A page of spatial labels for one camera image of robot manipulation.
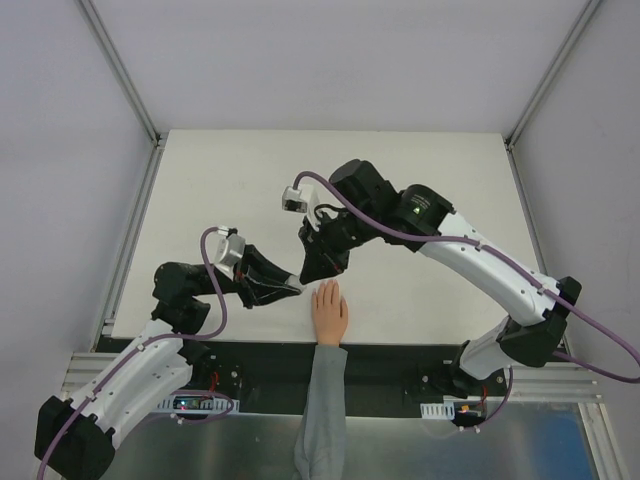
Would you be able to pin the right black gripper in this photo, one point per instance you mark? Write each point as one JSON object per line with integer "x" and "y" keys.
{"x": 319, "y": 241}

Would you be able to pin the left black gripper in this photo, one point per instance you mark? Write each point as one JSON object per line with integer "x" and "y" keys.
{"x": 245, "y": 279}

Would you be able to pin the grey sleeved forearm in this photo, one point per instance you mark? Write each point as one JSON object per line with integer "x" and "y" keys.
{"x": 320, "y": 447}

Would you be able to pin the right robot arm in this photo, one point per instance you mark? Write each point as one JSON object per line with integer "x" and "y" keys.
{"x": 418, "y": 218}

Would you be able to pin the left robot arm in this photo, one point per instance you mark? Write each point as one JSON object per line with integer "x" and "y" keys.
{"x": 78, "y": 437}

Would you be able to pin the mannequin hand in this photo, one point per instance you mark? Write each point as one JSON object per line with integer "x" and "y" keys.
{"x": 330, "y": 315}

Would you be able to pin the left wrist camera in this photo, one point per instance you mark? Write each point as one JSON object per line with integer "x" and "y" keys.
{"x": 229, "y": 252}

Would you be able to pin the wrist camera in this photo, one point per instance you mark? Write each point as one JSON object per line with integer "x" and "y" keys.
{"x": 302, "y": 199}
{"x": 229, "y": 252}

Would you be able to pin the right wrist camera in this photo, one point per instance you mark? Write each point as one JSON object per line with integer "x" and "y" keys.
{"x": 302, "y": 199}

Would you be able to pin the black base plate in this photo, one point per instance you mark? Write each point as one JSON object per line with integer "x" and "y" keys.
{"x": 358, "y": 380}

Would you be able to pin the left white cable duct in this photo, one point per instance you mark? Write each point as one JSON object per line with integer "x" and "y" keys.
{"x": 189, "y": 404}

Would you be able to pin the white cable duct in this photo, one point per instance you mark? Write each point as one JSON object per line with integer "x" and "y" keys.
{"x": 451, "y": 410}
{"x": 189, "y": 404}

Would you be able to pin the left aluminium frame post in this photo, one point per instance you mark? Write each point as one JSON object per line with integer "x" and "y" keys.
{"x": 91, "y": 15}

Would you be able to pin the aluminium frame post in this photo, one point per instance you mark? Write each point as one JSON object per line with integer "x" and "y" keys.
{"x": 566, "y": 48}
{"x": 91, "y": 15}

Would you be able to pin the right white cable duct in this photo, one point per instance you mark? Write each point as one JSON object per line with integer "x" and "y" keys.
{"x": 451, "y": 410}

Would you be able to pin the right aluminium frame post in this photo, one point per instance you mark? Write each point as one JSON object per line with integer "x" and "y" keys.
{"x": 566, "y": 48}

